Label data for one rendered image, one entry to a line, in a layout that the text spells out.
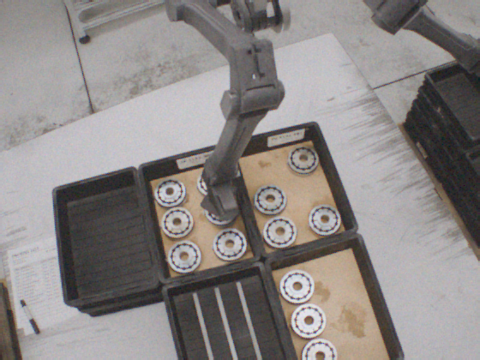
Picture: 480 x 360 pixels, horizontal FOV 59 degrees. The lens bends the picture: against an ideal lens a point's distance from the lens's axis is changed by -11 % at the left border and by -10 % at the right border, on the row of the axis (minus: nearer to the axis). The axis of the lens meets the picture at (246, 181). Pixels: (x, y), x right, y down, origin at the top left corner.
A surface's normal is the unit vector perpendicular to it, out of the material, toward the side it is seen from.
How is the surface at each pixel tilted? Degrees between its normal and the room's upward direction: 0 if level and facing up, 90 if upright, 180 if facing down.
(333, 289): 0
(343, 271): 0
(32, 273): 0
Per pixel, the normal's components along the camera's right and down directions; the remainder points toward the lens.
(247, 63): 0.39, 0.26
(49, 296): -0.03, -0.44
